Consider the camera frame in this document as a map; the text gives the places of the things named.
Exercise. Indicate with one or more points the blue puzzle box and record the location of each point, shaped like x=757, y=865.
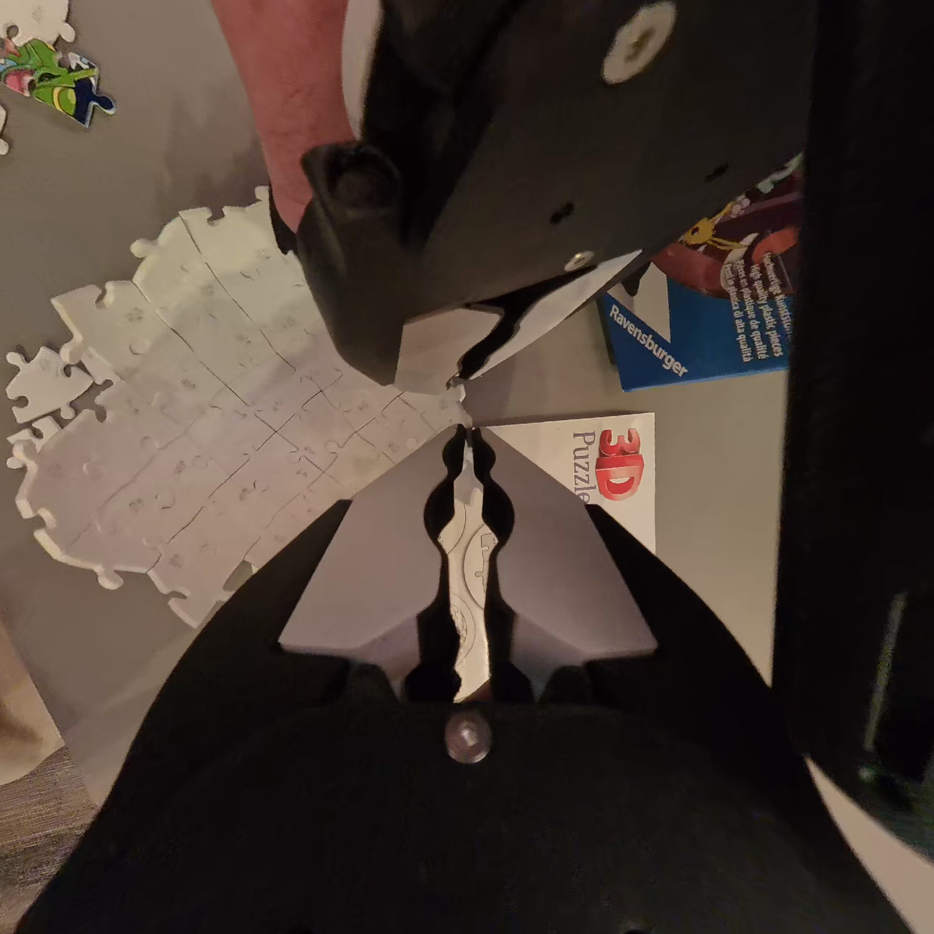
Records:
x=693, y=343

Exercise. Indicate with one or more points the dark blurred object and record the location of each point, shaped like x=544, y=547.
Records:
x=861, y=365

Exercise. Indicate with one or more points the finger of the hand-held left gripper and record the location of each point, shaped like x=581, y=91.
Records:
x=562, y=306
x=438, y=350

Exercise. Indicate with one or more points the green colourful puzzle piece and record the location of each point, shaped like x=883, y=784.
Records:
x=58, y=80

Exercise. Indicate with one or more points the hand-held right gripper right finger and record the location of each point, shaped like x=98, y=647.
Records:
x=576, y=584

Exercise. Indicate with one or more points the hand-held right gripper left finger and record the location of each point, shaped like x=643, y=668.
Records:
x=365, y=576

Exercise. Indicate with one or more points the partly built puzzle ball shell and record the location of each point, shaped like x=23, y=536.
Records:
x=219, y=438

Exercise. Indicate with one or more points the white instruction leaflet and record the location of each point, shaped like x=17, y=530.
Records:
x=620, y=452

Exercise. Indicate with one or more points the person's left hand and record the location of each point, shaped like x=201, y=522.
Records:
x=292, y=95

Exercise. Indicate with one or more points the white puzzle piece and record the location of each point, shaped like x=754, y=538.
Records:
x=36, y=18
x=4, y=131

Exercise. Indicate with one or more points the white plastic mat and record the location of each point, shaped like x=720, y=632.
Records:
x=883, y=883

